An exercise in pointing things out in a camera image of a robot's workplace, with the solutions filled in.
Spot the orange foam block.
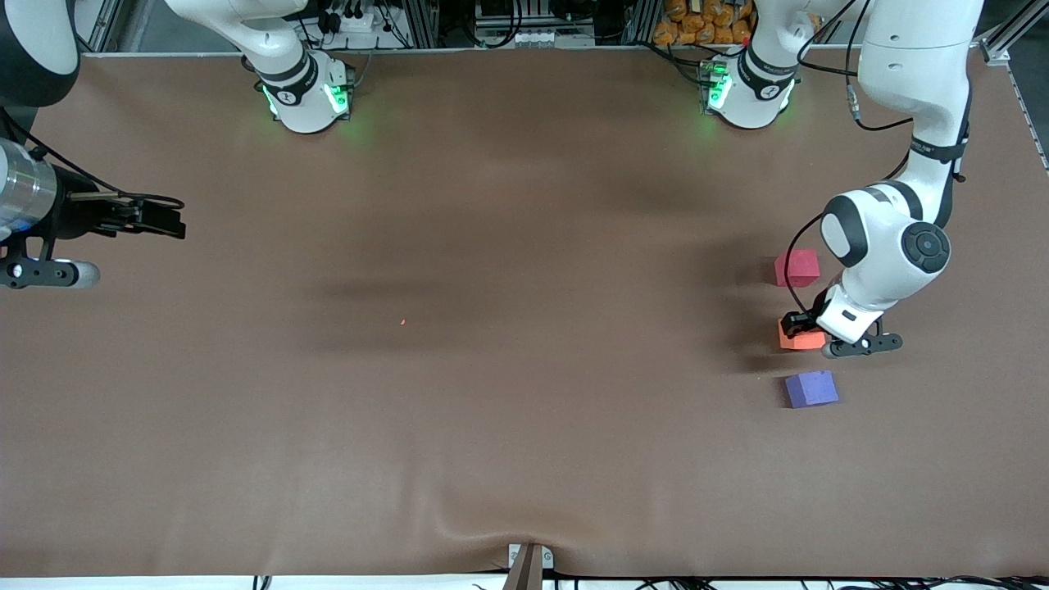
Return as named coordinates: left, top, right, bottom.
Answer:
left=778, top=318, right=828, bottom=352

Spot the red foam block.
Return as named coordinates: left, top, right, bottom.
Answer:
left=774, top=249, right=820, bottom=288

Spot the purple foam block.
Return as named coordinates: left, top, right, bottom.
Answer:
left=785, top=370, right=840, bottom=409

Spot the white power strip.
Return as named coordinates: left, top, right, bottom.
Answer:
left=316, top=7, right=379, bottom=35

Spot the brown table mat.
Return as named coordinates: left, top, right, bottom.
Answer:
left=0, top=45, right=1049, bottom=579

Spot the bag of orange objects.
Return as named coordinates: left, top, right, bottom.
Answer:
left=653, top=0, right=755, bottom=47

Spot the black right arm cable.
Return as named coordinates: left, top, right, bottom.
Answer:
left=0, top=111, right=186, bottom=211

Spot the aluminium frame profile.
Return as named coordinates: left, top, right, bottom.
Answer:
left=75, top=0, right=124, bottom=57
left=980, top=0, right=1049, bottom=66

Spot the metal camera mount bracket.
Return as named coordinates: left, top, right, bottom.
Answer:
left=502, top=542, right=555, bottom=590

